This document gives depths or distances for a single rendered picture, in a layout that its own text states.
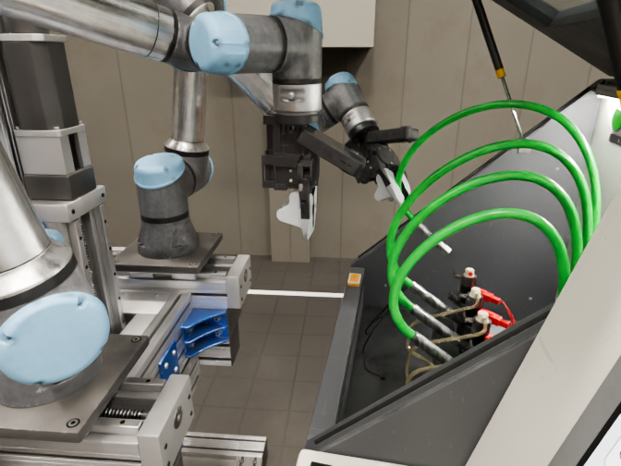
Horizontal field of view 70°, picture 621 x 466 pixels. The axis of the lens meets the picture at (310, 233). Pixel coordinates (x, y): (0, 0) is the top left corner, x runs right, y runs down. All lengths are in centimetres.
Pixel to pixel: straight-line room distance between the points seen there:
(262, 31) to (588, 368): 52
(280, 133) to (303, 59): 12
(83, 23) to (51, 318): 37
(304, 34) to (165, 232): 63
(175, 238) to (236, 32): 64
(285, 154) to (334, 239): 282
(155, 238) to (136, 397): 44
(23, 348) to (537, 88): 329
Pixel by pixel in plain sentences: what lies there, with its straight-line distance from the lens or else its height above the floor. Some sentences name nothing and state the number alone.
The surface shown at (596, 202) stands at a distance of 91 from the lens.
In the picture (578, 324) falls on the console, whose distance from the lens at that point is 51.
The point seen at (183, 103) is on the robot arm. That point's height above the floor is 139.
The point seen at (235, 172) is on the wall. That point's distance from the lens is 345.
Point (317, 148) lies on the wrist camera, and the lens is 70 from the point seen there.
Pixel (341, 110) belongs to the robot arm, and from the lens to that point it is 108.
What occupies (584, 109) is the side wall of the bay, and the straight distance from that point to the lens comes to 120.
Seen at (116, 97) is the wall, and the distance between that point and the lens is 367.
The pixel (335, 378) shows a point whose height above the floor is 95.
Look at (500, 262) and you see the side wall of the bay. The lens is 127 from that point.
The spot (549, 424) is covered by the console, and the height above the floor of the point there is 117.
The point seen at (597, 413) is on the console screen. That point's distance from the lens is 45.
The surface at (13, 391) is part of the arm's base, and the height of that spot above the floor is 107.
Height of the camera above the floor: 150
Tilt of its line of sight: 22 degrees down
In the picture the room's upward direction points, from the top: straight up
